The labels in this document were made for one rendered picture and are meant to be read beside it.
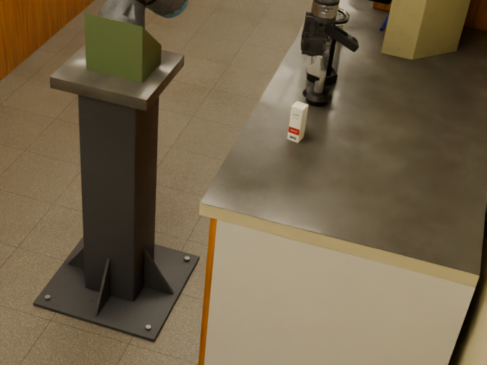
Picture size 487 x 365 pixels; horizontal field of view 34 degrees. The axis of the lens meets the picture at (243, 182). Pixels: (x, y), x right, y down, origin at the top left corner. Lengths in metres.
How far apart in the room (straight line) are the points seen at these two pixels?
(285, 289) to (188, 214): 1.42
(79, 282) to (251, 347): 1.03
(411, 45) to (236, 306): 1.14
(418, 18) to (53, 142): 1.90
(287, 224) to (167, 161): 1.86
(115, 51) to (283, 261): 0.87
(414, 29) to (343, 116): 0.50
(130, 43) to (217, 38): 2.48
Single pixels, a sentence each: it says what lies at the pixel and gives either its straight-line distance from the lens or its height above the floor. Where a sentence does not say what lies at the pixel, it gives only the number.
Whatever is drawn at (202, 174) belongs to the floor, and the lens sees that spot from 3.73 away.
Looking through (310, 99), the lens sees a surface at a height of 0.97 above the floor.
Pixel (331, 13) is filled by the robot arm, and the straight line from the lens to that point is 2.34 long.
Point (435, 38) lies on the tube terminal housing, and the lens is 2.89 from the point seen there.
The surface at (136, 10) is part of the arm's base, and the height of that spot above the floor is 1.14.
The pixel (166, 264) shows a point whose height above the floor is 0.02.
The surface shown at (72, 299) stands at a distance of 3.09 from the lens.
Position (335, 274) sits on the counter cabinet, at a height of 0.83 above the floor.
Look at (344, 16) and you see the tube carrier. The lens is 2.55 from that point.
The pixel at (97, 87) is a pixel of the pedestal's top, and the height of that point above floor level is 0.94.
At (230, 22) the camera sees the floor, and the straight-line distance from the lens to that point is 5.15.
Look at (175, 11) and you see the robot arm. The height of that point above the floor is 1.07.
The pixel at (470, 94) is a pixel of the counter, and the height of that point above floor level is 0.94.
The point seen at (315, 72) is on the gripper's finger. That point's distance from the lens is 2.39.
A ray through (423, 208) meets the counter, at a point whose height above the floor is 0.94.
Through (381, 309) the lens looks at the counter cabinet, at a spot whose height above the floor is 0.75.
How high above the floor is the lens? 2.19
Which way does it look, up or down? 36 degrees down
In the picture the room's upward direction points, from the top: 6 degrees clockwise
